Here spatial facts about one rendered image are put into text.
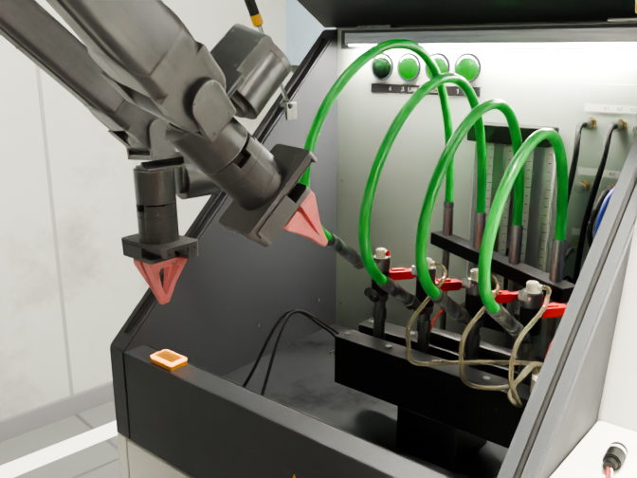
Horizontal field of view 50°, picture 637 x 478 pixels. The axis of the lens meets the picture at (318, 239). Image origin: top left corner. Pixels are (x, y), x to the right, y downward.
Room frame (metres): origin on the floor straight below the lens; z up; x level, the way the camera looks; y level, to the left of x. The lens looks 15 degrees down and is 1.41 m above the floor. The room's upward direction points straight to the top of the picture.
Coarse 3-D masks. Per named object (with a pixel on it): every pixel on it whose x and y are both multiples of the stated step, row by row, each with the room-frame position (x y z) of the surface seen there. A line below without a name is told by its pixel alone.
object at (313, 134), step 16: (384, 48) 0.99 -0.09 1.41; (416, 48) 1.05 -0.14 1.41; (352, 64) 0.94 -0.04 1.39; (432, 64) 1.09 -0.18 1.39; (336, 96) 0.90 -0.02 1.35; (320, 112) 0.89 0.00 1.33; (448, 112) 1.13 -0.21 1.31; (320, 128) 0.88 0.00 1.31; (448, 128) 1.14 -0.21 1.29; (304, 144) 0.87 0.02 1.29; (304, 176) 0.86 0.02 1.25; (448, 176) 1.15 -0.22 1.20; (448, 192) 1.15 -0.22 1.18; (448, 208) 1.15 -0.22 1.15; (320, 224) 0.88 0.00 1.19
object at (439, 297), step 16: (480, 112) 0.87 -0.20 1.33; (512, 112) 0.94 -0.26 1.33; (464, 128) 0.84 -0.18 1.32; (512, 128) 0.96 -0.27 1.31; (448, 144) 0.83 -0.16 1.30; (512, 144) 0.97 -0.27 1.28; (448, 160) 0.81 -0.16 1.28; (432, 176) 0.80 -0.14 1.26; (432, 192) 0.79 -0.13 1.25; (432, 208) 0.79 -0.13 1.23; (512, 224) 0.99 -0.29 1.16; (416, 240) 0.78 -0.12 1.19; (512, 240) 0.98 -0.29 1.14; (416, 256) 0.78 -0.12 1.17; (512, 256) 0.98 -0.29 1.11; (432, 288) 0.79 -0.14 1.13; (448, 304) 0.82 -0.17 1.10; (464, 320) 0.86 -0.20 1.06
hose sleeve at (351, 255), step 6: (330, 240) 0.90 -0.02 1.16; (336, 240) 0.90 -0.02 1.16; (330, 246) 0.90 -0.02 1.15; (336, 246) 0.91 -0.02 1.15; (342, 246) 0.91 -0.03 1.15; (348, 246) 0.93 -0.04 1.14; (342, 252) 0.92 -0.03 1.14; (348, 252) 0.93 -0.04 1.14; (354, 252) 0.93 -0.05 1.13; (348, 258) 0.93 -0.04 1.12; (354, 258) 0.94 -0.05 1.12; (354, 264) 0.95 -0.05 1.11
